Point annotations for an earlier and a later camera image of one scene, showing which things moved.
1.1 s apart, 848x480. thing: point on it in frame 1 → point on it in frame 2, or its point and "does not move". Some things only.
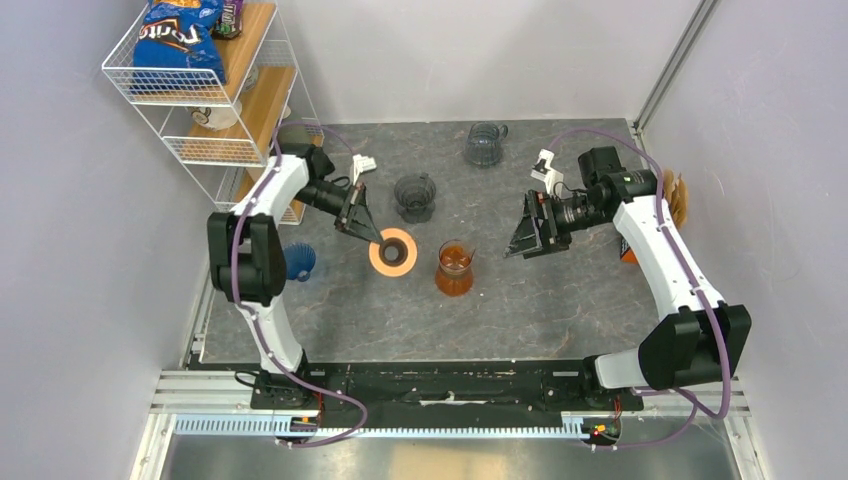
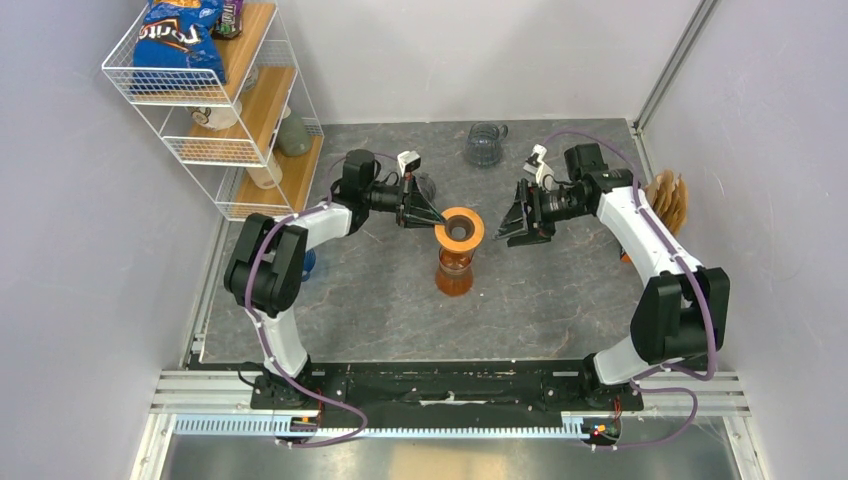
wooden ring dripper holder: (396, 254) → (445, 241)
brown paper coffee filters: (676, 194) does not move
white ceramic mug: (217, 117) does not move
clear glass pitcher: (483, 145) does not move
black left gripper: (351, 210) → (404, 204)
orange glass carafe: (454, 275) does not move
